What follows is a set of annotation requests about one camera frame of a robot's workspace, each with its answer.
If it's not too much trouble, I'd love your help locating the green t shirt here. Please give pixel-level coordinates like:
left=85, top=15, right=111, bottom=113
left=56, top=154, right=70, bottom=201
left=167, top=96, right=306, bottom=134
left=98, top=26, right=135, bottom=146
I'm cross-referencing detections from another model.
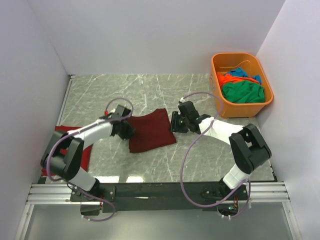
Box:
left=221, top=80, right=265, bottom=104

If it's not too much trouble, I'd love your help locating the dark maroon t shirt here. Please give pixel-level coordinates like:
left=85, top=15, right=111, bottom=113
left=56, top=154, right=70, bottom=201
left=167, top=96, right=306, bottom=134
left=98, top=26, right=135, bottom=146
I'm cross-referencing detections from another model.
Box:
left=128, top=108, right=177, bottom=154

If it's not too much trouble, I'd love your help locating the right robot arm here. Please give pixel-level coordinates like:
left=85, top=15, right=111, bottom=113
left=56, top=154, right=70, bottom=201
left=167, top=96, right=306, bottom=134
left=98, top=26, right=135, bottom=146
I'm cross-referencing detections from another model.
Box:
left=169, top=101, right=272, bottom=200

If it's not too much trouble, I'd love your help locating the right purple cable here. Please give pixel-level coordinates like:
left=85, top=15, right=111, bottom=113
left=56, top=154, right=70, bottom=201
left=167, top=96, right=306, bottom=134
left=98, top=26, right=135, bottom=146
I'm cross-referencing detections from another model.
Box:
left=179, top=91, right=252, bottom=219

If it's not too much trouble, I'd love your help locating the orange t shirt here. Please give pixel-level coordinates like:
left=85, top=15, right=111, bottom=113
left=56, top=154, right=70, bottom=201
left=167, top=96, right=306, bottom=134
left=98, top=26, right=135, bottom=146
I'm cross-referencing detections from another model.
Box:
left=216, top=72, right=260, bottom=87

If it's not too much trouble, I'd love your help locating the folded red t shirt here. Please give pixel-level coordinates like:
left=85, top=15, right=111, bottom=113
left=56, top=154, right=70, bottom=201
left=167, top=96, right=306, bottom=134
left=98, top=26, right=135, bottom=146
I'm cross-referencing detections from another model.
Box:
left=41, top=125, right=93, bottom=177

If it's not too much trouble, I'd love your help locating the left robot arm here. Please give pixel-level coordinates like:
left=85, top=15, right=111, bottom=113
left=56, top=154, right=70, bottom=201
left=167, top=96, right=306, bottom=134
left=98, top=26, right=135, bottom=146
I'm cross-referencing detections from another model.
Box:
left=40, top=105, right=135, bottom=201

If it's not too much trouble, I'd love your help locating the orange plastic basket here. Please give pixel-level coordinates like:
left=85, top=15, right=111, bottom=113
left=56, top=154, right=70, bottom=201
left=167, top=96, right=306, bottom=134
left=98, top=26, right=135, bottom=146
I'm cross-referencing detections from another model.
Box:
left=210, top=52, right=274, bottom=118

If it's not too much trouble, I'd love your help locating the blue t shirt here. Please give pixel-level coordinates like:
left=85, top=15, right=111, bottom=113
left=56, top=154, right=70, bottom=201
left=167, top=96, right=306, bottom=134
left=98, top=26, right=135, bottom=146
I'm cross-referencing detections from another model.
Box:
left=224, top=67, right=262, bottom=85

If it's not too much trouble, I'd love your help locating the aluminium frame rail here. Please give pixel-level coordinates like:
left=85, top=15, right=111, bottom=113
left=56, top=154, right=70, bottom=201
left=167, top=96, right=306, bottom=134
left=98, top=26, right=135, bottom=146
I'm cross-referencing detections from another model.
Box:
left=26, top=182, right=291, bottom=205

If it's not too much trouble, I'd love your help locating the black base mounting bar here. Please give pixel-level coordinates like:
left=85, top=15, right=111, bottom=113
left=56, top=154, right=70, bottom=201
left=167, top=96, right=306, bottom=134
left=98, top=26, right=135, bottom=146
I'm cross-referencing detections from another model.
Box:
left=70, top=181, right=249, bottom=216

